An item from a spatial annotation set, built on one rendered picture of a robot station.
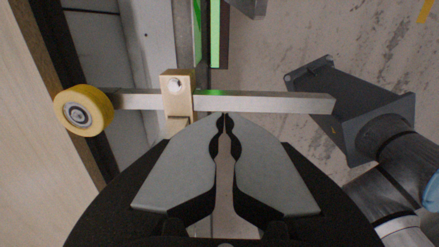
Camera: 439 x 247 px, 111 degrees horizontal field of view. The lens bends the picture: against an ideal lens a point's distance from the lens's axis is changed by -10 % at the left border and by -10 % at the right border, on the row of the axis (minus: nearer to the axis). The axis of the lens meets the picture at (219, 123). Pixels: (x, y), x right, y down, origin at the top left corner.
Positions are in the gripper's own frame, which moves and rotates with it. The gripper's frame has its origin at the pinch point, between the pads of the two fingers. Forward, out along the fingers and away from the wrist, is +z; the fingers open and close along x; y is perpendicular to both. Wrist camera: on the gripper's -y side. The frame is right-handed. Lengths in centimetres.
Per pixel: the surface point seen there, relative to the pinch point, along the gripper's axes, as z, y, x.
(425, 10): 101, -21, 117
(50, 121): 11.1, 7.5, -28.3
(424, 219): 87, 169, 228
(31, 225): 11, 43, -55
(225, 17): 31.0, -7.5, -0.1
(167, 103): 15.2, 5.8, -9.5
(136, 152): 31, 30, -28
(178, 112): 15.1, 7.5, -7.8
